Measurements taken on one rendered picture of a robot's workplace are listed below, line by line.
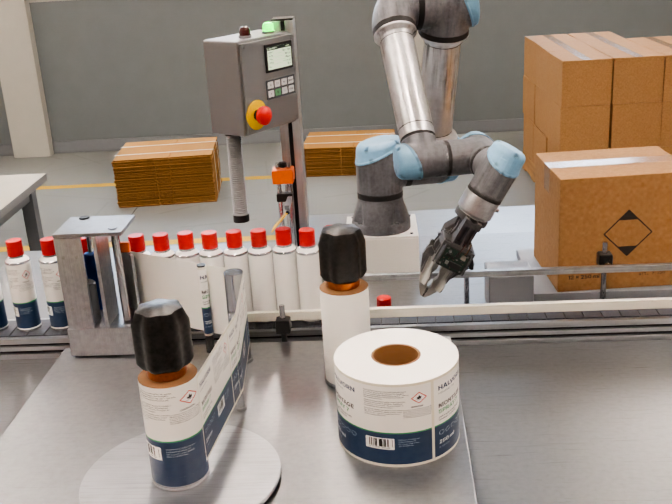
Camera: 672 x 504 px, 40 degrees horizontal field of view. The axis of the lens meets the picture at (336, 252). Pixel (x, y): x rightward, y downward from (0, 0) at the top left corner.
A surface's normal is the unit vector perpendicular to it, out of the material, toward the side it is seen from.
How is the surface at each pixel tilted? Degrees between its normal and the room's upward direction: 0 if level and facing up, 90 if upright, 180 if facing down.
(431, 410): 90
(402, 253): 90
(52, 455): 0
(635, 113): 90
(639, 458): 0
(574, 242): 90
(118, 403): 0
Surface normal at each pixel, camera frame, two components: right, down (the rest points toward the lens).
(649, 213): 0.03, 0.34
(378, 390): -0.28, 0.35
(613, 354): -0.06, -0.94
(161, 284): -0.52, 0.33
